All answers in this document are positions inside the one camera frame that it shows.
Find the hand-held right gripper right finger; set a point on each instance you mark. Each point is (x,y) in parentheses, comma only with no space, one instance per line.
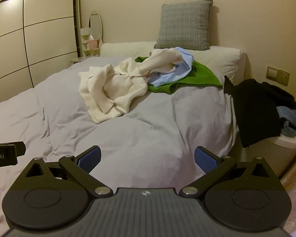
(206,160)

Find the white towel with blue stripe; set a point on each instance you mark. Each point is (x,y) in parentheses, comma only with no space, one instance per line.
(113,88)

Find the grey checked pillow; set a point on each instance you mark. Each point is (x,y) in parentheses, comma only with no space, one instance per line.
(185,24)

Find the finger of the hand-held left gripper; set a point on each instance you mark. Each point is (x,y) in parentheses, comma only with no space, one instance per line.
(18,147)

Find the white laundry hamper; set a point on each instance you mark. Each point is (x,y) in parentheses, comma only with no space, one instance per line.
(289,144)

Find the blue-grey cloth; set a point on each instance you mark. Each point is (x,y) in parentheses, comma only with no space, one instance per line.
(289,121)

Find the grey bed sheet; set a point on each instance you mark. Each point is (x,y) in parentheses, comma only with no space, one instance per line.
(150,133)

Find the beige wall switch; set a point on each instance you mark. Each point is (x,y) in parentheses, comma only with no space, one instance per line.
(271,72)

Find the light blue shirt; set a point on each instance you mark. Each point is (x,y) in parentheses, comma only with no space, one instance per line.
(174,72)

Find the black garment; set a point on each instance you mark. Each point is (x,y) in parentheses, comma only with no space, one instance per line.
(256,108)

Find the white wardrobe doors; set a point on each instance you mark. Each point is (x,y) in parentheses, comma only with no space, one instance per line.
(34,39)

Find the pink box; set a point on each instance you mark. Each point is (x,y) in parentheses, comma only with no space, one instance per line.
(92,44)

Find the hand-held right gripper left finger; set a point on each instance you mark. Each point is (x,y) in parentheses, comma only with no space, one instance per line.
(90,159)

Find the white desktop organizer shelf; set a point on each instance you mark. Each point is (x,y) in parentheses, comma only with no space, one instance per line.
(87,45)

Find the green garment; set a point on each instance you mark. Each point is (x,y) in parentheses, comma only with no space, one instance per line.
(199,76)

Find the beige wall socket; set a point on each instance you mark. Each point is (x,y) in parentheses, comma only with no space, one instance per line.
(283,77)

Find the oval vanity mirror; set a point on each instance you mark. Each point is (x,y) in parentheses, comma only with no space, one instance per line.
(95,24)

